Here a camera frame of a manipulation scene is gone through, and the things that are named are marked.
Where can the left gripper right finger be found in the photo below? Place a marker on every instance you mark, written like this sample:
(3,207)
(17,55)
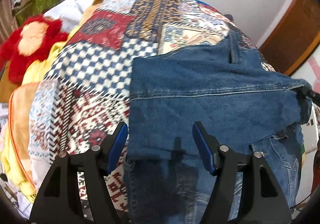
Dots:
(262,199)

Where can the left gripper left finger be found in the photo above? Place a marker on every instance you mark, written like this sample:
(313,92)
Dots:
(58,199)

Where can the blue denim jacket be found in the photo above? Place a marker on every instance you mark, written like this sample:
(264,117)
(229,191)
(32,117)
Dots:
(226,88)

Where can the yellow blanket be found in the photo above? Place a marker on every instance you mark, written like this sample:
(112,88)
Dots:
(15,136)

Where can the wooden wardrobe cabinet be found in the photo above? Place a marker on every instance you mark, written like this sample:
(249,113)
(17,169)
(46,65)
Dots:
(294,38)

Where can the patchwork patterned bedspread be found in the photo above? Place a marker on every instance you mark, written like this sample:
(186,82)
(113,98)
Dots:
(85,93)

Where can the grey backpack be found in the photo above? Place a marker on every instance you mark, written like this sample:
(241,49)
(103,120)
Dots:
(229,17)

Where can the red plush toy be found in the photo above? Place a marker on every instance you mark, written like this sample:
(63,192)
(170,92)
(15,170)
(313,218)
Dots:
(32,41)

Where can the white folded shirt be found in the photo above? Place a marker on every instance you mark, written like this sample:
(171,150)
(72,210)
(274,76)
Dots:
(69,12)

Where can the green patterned storage box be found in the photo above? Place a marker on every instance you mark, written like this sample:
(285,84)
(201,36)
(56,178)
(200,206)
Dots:
(34,8)

